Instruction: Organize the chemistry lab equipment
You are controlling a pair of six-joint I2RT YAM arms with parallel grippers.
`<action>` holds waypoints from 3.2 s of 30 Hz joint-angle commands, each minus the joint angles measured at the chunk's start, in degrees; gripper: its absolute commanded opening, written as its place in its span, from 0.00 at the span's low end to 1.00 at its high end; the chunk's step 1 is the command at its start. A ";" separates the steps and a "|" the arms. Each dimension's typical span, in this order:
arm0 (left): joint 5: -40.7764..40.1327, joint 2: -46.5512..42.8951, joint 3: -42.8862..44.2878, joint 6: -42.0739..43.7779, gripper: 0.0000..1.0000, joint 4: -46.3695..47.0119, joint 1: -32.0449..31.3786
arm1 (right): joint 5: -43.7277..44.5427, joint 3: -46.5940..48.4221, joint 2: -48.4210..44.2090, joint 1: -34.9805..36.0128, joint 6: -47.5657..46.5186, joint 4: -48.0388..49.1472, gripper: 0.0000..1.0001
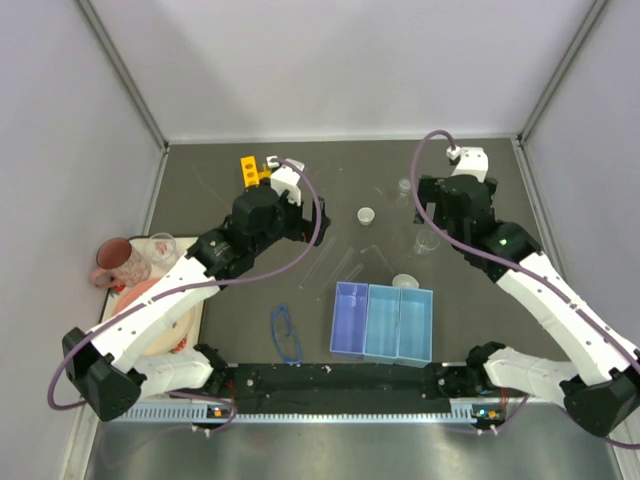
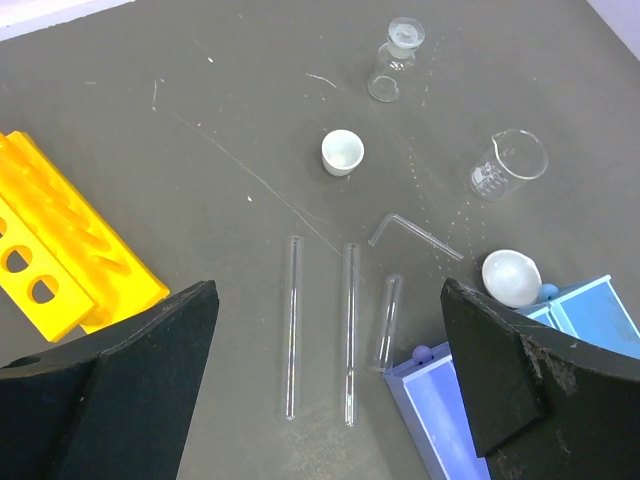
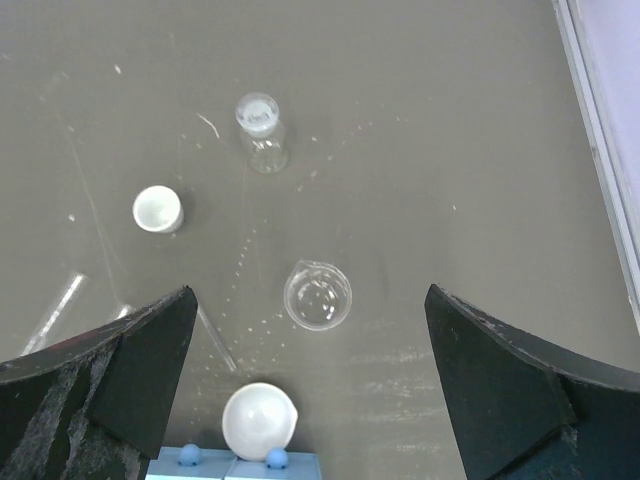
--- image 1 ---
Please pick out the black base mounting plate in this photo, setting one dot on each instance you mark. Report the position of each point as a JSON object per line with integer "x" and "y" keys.
{"x": 346, "y": 388}

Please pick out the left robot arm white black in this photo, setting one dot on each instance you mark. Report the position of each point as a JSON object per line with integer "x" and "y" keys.
{"x": 108, "y": 365}

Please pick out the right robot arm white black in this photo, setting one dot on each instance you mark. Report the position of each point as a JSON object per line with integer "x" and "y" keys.
{"x": 598, "y": 385}

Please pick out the small white plastic cup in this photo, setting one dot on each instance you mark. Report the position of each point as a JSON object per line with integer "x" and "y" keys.
{"x": 365, "y": 216}

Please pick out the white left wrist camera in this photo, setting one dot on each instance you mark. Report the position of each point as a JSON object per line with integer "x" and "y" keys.
{"x": 284, "y": 179}

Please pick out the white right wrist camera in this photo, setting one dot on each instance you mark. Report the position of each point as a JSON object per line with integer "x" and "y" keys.
{"x": 472, "y": 161}

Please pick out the pink ceramic plate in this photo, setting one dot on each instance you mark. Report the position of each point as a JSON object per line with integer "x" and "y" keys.
{"x": 163, "y": 332}

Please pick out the white round dish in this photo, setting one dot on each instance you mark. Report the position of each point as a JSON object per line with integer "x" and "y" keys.
{"x": 405, "y": 281}

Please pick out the blue safety glasses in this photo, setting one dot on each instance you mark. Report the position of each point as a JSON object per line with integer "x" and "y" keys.
{"x": 284, "y": 336}

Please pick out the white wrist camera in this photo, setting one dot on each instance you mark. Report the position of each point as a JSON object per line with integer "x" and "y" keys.
{"x": 472, "y": 161}
{"x": 284, "y": 179}

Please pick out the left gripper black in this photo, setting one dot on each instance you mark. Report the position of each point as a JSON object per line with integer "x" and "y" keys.
{"x": 304, "y": 230}

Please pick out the small clear glass beaker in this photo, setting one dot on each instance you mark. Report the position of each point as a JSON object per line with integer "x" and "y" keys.
{"x": 426, "y": 242}

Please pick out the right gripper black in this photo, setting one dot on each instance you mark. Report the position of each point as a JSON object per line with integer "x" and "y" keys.
{"x": 429, "y": 192}

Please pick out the grey slotted cable duct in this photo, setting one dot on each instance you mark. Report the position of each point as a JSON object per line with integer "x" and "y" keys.
{"x": 203, "y": 413}

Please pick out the clear drinking glass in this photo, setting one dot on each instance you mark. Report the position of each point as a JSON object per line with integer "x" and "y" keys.
{"x": 161, "y": 250}

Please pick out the pink patterned mug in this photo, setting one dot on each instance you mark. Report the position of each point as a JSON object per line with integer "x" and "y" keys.
{"x": 119, "y": 264}

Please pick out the three-compartment blue organizer box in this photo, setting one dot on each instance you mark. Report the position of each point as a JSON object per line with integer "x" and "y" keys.
{"x": 382, "y": 324}

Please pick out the yellow test tube rack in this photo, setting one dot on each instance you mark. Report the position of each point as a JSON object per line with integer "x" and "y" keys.
{"x": 252, "y": 173}

